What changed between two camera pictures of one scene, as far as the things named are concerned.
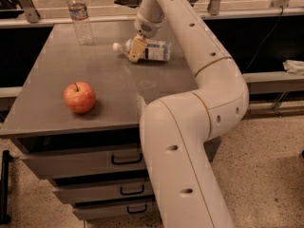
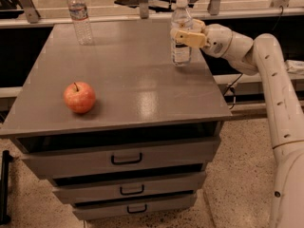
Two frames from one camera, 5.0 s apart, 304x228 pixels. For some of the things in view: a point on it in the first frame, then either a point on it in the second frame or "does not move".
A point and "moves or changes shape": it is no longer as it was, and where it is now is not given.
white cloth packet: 294,66 does not move
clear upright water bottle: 77,7 does not move
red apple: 79,97 does not move
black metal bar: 7,159 does not move
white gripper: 146,28 -> 218,41
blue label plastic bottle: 154,49 moves or changes shape
